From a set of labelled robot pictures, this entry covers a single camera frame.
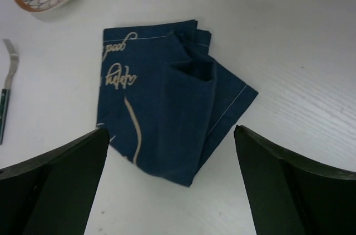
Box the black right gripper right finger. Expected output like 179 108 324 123
234 126 355 234

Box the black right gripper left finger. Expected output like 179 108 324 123
1 128 109 234

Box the dark blue printed cloth napkin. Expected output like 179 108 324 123
97 19 258 187

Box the fork with green handle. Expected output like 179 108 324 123
1 39 19 144

